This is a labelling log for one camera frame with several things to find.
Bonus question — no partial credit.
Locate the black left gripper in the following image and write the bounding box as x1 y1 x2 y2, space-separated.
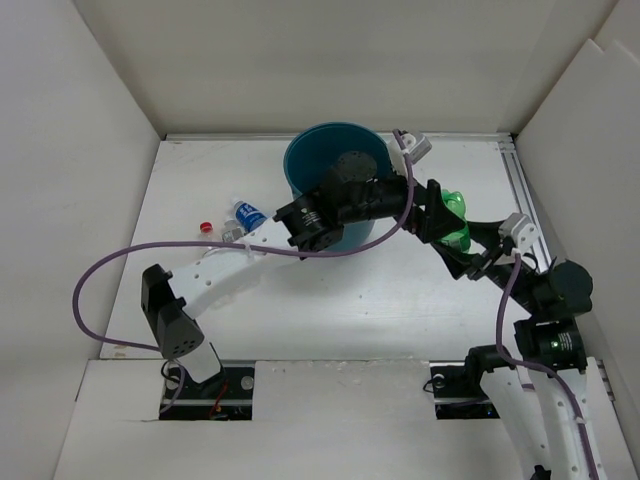
340 157 463 242

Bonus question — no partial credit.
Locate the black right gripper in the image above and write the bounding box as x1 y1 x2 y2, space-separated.
431 216 545 316

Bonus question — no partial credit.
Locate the green plastic bottle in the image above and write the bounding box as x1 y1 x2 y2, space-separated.
435 189 471 253

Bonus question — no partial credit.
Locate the red label water bottle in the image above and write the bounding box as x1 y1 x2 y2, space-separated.
199 222 213 234

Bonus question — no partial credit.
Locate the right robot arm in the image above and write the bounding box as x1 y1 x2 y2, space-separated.
434 213 606 479

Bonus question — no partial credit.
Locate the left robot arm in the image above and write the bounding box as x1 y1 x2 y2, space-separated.
141 151 466 397

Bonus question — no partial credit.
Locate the teal plastic bin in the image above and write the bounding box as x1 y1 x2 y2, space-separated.
282 122 395 254

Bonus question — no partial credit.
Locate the blue label water bottle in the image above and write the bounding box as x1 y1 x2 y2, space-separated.
231 198 267 233

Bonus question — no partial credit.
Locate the clear white cap bottle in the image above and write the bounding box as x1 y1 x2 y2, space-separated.
221 217 246 243

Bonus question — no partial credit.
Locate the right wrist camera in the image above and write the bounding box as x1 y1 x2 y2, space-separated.
498 213 540 253

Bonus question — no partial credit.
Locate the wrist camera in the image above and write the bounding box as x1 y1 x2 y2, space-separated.
498 213 540 253
387 129 432 170

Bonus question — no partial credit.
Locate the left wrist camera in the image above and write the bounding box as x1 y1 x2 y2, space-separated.
387 129 432 170

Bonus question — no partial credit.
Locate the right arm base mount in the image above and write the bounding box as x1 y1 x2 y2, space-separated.
423 362 499 420

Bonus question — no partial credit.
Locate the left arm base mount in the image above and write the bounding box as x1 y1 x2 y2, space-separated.
158 361 255 421

